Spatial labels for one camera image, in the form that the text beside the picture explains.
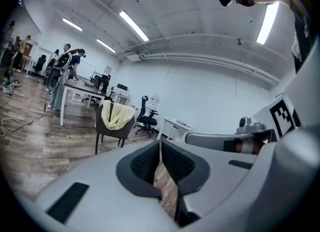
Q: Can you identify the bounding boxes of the black mesh office chair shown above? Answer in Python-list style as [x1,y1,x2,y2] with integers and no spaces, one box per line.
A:
[133,95,160,139]

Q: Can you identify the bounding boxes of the dark-topped white-legged table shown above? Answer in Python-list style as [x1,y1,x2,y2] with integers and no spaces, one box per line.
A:
[59,78,108,128]

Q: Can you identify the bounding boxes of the light floor cable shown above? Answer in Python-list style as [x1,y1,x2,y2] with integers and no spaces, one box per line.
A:
[0,89,50,137]

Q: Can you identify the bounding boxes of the small white desk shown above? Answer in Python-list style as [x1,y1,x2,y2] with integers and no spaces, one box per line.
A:
[156,116,194,142]

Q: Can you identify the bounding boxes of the white ceiling pipes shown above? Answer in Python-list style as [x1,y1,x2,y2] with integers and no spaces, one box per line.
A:
[113,33,282,85]

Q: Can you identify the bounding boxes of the low white cabinet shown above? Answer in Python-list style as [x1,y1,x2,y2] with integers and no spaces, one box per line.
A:
[109,86,131,106]

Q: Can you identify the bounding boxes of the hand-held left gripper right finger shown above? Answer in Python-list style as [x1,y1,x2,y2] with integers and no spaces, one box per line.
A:
[161,138,259,229]

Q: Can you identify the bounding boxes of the white water dispenser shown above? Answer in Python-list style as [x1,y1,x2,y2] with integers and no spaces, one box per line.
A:
[147,92,161,113]

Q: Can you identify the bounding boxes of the dark grey chair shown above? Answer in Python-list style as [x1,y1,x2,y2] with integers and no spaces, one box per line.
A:
[94,100,136,155]

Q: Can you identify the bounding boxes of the white whiteboard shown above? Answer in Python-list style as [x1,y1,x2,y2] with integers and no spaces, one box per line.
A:
[77,60,97,79]

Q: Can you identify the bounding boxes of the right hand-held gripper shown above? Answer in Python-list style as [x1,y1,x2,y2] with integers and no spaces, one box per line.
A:
[184,34,320,232]

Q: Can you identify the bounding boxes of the pale yellow clothing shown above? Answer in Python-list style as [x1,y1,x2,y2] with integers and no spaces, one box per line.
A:
[101,99,136,131]

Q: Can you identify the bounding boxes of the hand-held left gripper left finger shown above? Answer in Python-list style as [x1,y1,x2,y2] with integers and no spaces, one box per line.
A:
[34,139,181,232]

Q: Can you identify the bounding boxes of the long ceiling light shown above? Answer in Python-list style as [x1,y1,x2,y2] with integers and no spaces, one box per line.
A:
[255,0,281,46]
[62,17,84,33]
[96,38,117,54]
[118,10,150,43]

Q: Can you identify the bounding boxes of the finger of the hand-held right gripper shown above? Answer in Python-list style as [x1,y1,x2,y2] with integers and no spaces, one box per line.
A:
[184,128,278,155]

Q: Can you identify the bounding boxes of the black monitor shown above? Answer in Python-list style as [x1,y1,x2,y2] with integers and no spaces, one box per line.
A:
[93,73,111,90]

